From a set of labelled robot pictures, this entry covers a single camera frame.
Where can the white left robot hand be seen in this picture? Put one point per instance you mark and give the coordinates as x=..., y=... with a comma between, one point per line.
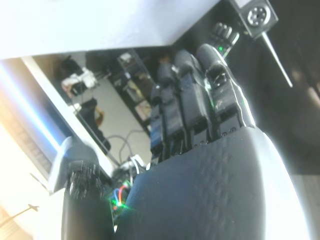
x=212, y=190

